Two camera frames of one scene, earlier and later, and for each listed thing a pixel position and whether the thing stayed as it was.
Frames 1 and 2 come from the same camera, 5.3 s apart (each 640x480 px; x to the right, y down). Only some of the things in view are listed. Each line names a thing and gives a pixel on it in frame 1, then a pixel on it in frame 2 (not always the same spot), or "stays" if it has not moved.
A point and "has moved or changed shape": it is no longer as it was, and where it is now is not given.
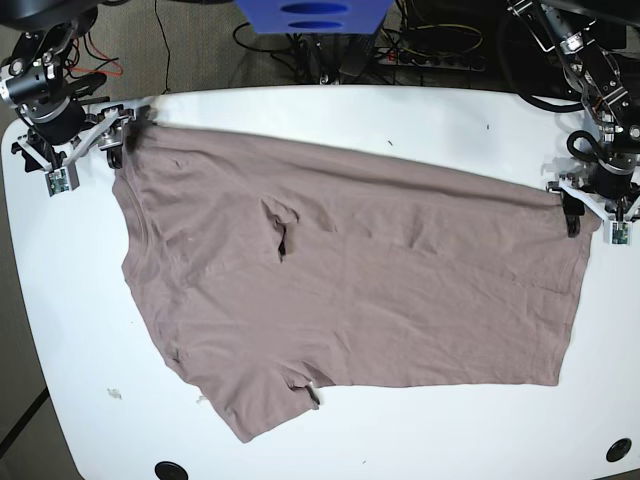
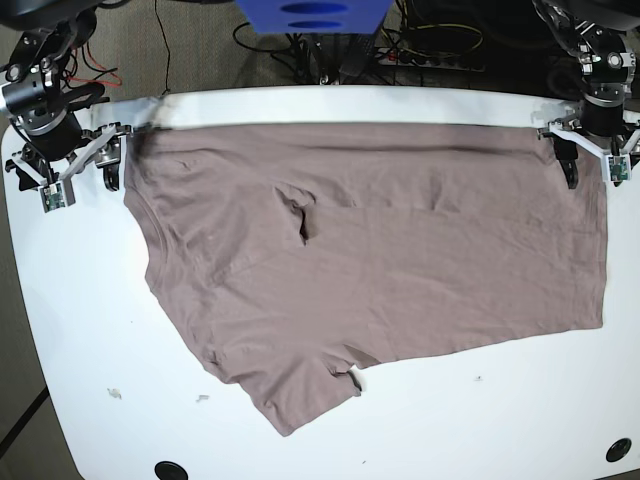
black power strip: x=414 y=57 stays
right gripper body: x=614 y=185 to x=603 y=127
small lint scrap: x=114 y=392 stays
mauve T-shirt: x=259 y=264 has moved or changed shape
